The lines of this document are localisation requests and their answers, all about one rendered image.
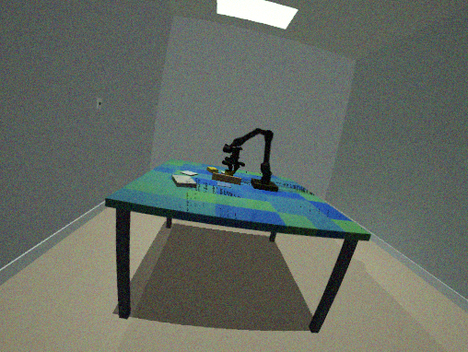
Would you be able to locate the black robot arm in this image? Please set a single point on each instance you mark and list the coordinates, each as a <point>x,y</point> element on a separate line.
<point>265,166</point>

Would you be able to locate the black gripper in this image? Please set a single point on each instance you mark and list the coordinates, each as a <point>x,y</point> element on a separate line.
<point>234,161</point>

